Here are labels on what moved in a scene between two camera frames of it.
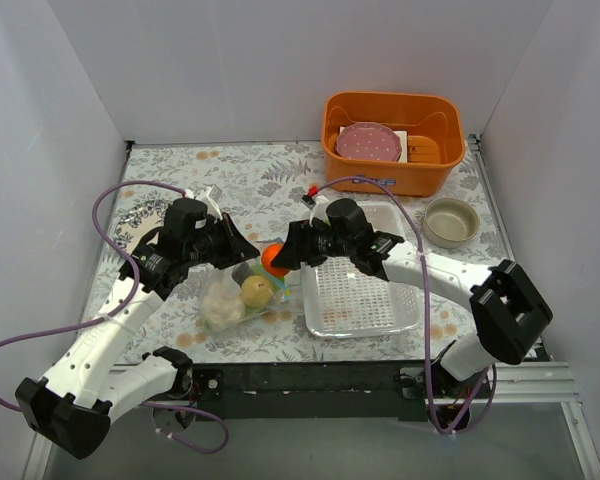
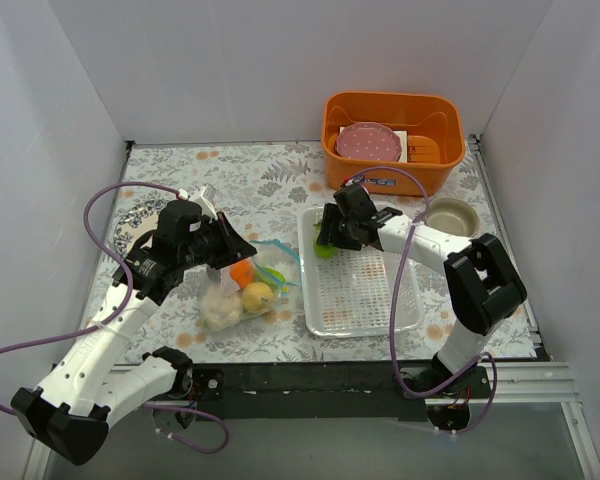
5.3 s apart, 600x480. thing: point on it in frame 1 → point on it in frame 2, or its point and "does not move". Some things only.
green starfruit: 271,280 does not move
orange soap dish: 423,149 does not move
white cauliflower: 220,307 does not move
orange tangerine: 268,252 → 242,272
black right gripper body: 304,243 → 340,228
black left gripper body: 225,240 does not move
